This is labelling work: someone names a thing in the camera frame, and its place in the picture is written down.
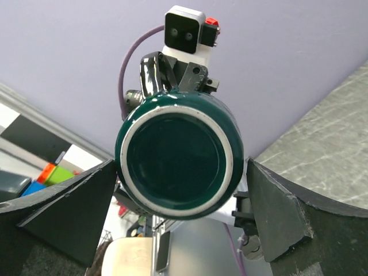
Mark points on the dark green mug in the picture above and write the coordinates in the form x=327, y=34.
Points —
x=179, y=154

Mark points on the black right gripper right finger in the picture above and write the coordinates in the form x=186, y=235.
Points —
x=305, y=233

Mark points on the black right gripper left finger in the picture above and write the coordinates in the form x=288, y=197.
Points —
x=56, y=231

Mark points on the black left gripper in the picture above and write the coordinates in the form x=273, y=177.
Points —
x=192, y=76

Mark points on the white chair back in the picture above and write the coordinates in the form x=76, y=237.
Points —
x=128, y=256

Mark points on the colourful storage bins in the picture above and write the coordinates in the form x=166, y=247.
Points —
x=51, y=175

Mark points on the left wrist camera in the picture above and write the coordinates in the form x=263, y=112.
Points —
x=189, y=35

